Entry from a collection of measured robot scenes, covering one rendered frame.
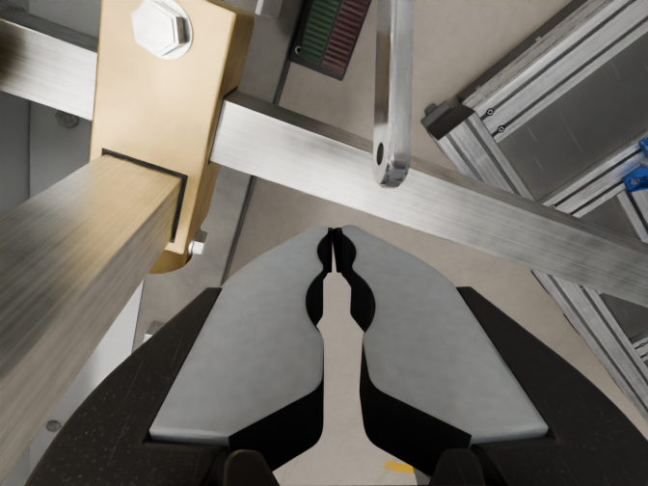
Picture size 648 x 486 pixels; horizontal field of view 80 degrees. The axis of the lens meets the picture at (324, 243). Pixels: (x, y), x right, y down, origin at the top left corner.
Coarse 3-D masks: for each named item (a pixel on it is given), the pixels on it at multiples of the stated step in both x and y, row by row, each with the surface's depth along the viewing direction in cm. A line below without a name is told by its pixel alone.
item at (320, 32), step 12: (324, 0) 29; (336, 0) 29; (312, 12) 29; (324, 12) 29; (336, 12) 29; (312, 24) 29; (324, 24) 29; (312, 36) 30; (324, 36) 30; (312, 48) 30; (312, 60) 31
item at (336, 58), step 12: (348, 0) 29; (360, 0) 29; (348, 12) 29; (360, 12) 29; (336, 24) 29; (348, 24) 29; (336, 36) 30; (348, 36) 30; (336, 48) 30; (348, 48) 30; (324, 60) 31; (336, 60) 31
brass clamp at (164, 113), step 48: (144, 0) 15; (192, 0) 15; (144, 48) 15; (192, 48) 15; (240, 48) 18; (96, 96) 16; (144, 96) 16; (192, 96) 16; (96, 144) 17; (144, 144) 17; (192, 144) 17; (192, 192) 18; (192, 240) 22
